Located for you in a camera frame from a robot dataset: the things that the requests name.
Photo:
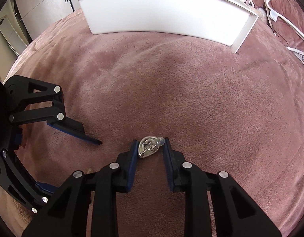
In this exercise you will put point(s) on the white bedroom door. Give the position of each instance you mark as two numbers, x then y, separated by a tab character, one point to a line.
13	39

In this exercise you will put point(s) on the person's left hand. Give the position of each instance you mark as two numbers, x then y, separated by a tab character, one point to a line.
26	133

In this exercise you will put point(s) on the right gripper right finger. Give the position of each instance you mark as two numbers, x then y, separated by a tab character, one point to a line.
214	203

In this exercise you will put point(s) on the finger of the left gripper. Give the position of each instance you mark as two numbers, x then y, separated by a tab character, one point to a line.
19	184
33	100

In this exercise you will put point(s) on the pink fluffy left sleeve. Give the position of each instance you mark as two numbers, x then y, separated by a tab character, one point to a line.
15	215

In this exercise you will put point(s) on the mauve folded quilt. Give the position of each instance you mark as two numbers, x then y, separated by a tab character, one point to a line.
286	19

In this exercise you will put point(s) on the white plastic storage bin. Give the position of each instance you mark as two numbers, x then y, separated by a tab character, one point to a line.
223	21

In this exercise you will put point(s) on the silver teardrop earring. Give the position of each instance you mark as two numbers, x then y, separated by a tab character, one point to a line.
149	145

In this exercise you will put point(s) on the pink velvet blanket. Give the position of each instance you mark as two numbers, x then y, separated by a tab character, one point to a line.
239	112

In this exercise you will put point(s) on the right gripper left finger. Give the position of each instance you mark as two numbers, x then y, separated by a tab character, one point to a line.
85	204

